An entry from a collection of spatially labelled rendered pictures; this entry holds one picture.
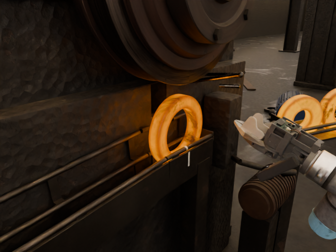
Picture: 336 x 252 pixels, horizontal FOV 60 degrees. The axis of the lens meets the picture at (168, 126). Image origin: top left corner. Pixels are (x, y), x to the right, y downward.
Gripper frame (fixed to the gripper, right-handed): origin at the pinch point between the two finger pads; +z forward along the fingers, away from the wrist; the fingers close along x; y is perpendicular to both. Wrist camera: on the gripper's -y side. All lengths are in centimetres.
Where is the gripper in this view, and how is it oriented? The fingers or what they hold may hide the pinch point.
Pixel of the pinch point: (237, 125)
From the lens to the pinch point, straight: 80.5
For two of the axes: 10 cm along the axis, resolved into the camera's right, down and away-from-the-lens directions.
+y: 2.3, -8.2, -5.3
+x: -6.6, 2.7, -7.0
